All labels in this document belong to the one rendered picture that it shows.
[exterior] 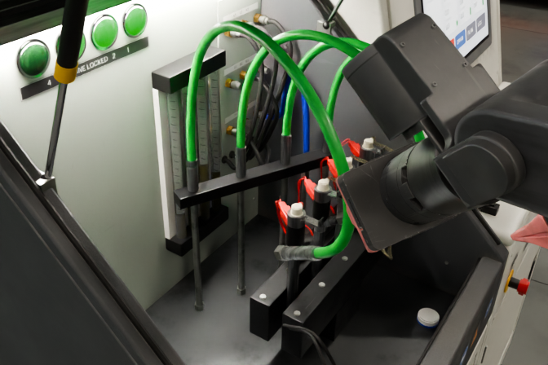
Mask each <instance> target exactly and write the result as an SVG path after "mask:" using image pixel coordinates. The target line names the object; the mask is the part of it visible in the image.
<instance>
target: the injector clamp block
mask: <svg viewBox="0 0 548 365"><path fill-rule="evenodd" d="M335 228H336V225H335V226H334V228H333V229H332V230H331V231H330V232H329V233H328V234H327V235H326V236H325V244H324V247H326V246H328V245H331V244H332V243H333V242H334V237H335ZM382 255H383V252H382V251H381V250H379V251H377V252H376V253H369V252H368V251H367V250H366V247H365V245H364V243H363V241H362V239H361V237H360V234H359V232H358V230H357V231H356V232H355V233H354V234H353V235H352V238H351V240H350V242H349V244H348V245H347V247H346V248H345V249H344V250H343V251H342V252H340V253H339V254H338V255H336V256H333V257H329V258H323V264H322V270H321V271H320V272H319V273H318V274H317V276H316V277H315V278H314V279H313V280H312V281H311V276H312V261H301V262H300V266H299V277H298V296H297V297H296V299H295V300H294V301H293V302H292V303H291V304H290V305H289V307H288V308H287V309H286V298H287V279H288V261H285V262H284V263H283V264H282V265H281V266H280V267H279V268H278V269H277V270H276V271H275V272H274V273H273V274H272V275H271V276H270V277H269V278H268V279H267V280H266V281H265V282H264V283H263V284H262V285H261V286H260V287H259V288H258V289H257V290H256V291H255V292H254V294H253V295H252V296H251V297H250V332H251V333H253V334H254V335H256V336H258V337H260V338H262V339H264V340H265V341H270V339H271V338H272V337H273V336H274V335H275V334H276V332H277V331H278V330H279V329H280V328H281V326H282V325H283V324H284V323H286V324H288V325H293V326H299V327H303V328H308V329H309V330H311V331H313V332H314V333H315V334H316V335H317V336H319V335H321V336H323V337H325V338H327V339H329V340H331V341H335V339H336V338H337V337H338V335H339V334H340V332H341V331H342V330H343V329H344V328H345V327H346V325H347V324H348V322H349V321H350V320H351V318H352V317H353V315H354V314H355V313H356V312H357V311H358V309H359V304H360V292H361V285H362V281H363V279H364V278H365V277H366V275H367V274H368V273H369V272H370V271H371V270H372V268H373V267H374V266H375V264H376V263H377V262H378V260H379V259H380V258H381V257H382ZM312 343H313V341H312V339H311V338H310V337H309V336H308V335H307V334H305V333H303V332H296V331H293V330H289V329H288V328H286V327H283V326H282V332H281V348H282V349H283V350H285V351H287V352H288V353H290V354H292V355H294V356H296V357H298V358H301V357H302V356H303V355H304V354H305V353H306V352H307V350H308V349H309V348H310V346H311V345H312Z"/></svg>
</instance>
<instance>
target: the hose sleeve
mask: <svg viewBox="0 0 548 365"><path fill-rule="evenodd" d="M316 248H320V246H314V245H312V246H310V245H309V246H286V247H284V248H283V249H282V250H281V256H282V258H283V259H285V260H290V261H296V260H300V261H319V260H321V259H317V258H315V256H314V251H315V249H316Z"/></svg>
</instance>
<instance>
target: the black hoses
mask: <svg viewBox="0 0 548 365"><path fill-rule="evenodd" d="M268 23H269V24H274V25H275V26H276V27H277V28H278V29H279V30H280V31H281V33H284V32H286V31H285V29H284V28H283V27H282V26H281V24H280V23H279V22H278V21H277V20H274V19H269V20H268ZM255 27H256V28H258V29H260V30H262V31H263V32H264V33H266V34H267V35H268V36H269V37H271V35H270V34H269V33H268V31H267V30H266V29H265V28H264V27H262V26H259V25H255ZM239 36H240V37H243V38H246V39H247V40H248V41H249V42H250V44H251V45H252V47H253V48H254V50H255V52H256V54H258V52H259V51H260V49H259V47H258V45H257V43H256V42H255V41H254V39H252V38H251V37H248V36H246V35H245V34H243V33H240V35H239ZM287 46H288V55H289V56H290V58H291V59H292V57H293V46H292V43H291V41H289V42H287ZM278 65H279V62H278V61H277V60H276V59H275V58H274V66H273V72H272V80H271V84H270V87H269V86H268V84H267V83H266V82H265V81H264V63H263V62H262V64H261V66H260V67H259V77H255V78H254V81H258V82H259V86H258V93H257V98H256V103H255V107H254V115H253V118H252V121H251V125H250V130H249V133H248V134H247V133H245V137H246V141H245V145H246V152H247V153H246V163H247V161H250V160H252V159H253V158H254V156H256V158H257V161H258V163H259V165H265V164H268V163H269V161H270V156H271V149H270V147H269V146H268V145H267V142H268V140H269V139H270V138H271V136H272V132H273V130H274V129H275V127H276V124H277V122H278V120H279V115H280V112H279V108H278V103H279V100H280V97H281V94H282V91H283V89H284V87H285V83H286V80H287V72H286V71H284V75H283V77H282V80H281V84H280V87H279V89H278V91H277V94H276V97H274V94H273V91H274V87H275V84H276V77H277V72H278ZM263 87H264V88H265V90H266V92H267V99H266V103H265V105H264V108H263V113H262V116H261V118H260V121H259V125H258V127H257V130H256V132H255V134H254V136H253V132H254V128H255V125H256V121H257V118H258V114H259V108H260V103H261V98H262V93H263ZM271 101H272V109H271V111H270V113H269V115H268V118H267V121H266V123H265V125H264V127H263V123H264V121H265V118H266V115H267V111H268V109H269V105H270V102H271ZM274 113H275V117H274V120H273V122H272V124H271V127H270V129H269V131H268V132H267V129H268V127H269V125H270V123H271V121H272V118H273V115H274ZM262 128H263V131H262V133H261V134H260V132H261V129H262ZM266 133H267V135H266V137H265V139H264V136H265V134H266ZM259 135H260V136H259ZM258 139H259V140H258ZM263 139H264V140H263ZM255 144H256V145H255ZM248 148H249V150H248ZM264 148H265V149H266V159H265V162H264V163H263V160H262V158H261V156H260V154H259V153H260V152H261V151H262V150H263V149H264ZM235 156H236V155H235V152H234V151H230V153H229V158H234V159H236V158H235ZM222 163H224V164H225V163H227V164H228V165H229V167H230V168H231V169H233V170H236V166H235V165H234V164H233V163H232V162H231V161H230V160H229V159H228V157H227V156H223V158H222Z"/></svg>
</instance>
